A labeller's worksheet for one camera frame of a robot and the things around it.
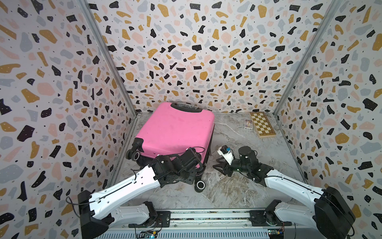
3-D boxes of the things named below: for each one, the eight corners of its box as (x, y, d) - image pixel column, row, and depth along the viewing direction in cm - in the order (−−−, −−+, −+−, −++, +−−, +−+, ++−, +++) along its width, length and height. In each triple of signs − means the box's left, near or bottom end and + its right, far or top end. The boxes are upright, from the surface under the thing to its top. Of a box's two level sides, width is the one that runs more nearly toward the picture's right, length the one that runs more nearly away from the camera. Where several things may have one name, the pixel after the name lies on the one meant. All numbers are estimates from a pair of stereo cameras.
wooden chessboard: (257, 138, 108) (258, 136, 106) (250, 113, 124) (250, 111, 123) (275, 138, 108) (276, 136, 106) (265, 113, 125) (266, 111, 123)
